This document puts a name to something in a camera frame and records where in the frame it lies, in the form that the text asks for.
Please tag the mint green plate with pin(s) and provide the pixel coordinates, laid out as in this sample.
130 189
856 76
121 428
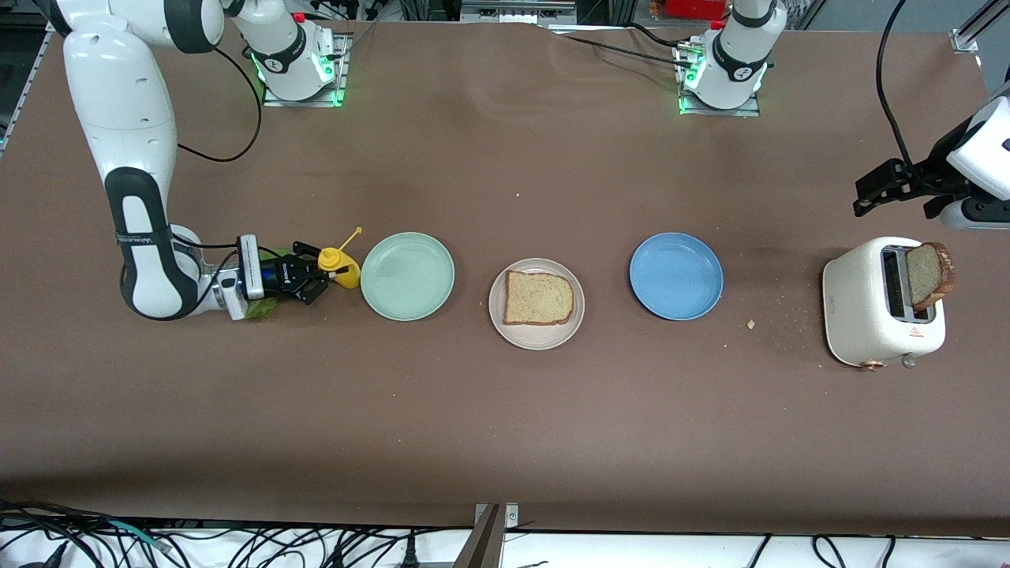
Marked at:
408 276

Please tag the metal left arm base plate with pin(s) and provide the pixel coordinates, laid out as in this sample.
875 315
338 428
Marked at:
753 110

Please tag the blue plate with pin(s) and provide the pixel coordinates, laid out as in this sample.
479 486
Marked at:
676 276

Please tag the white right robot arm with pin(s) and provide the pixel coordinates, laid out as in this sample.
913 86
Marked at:
118 102

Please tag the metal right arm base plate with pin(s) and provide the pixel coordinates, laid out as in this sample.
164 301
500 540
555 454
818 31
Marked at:
341 79

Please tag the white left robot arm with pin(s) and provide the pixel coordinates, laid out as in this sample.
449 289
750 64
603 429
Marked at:
734 71

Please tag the small metal bracket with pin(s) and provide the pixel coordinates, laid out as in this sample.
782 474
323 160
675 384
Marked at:
511 517

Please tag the brown bread slice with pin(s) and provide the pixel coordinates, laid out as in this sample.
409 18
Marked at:
929 274
538 298

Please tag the green lettuce leaf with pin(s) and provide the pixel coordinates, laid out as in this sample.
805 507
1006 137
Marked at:
256 309

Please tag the aluminium frame profile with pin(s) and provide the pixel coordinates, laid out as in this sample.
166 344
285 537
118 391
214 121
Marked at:
24 79
978 28

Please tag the beige plate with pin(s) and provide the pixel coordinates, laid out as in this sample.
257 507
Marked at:
538 335

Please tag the grey metal beam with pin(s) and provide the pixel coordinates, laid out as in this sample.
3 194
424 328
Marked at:
483 548

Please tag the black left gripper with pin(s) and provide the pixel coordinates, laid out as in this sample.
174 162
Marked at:
929 171

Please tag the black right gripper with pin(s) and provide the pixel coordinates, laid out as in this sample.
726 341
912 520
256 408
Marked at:
282 275

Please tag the white toaster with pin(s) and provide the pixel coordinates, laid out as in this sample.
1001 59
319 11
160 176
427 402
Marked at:
860 315

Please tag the black power plug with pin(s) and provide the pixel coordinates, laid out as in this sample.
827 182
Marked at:
409 556

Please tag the yellow mustard squeeze bottle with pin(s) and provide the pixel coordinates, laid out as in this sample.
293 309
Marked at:
346 272

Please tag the red box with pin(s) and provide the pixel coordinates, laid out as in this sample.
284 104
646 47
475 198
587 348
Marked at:
694 8

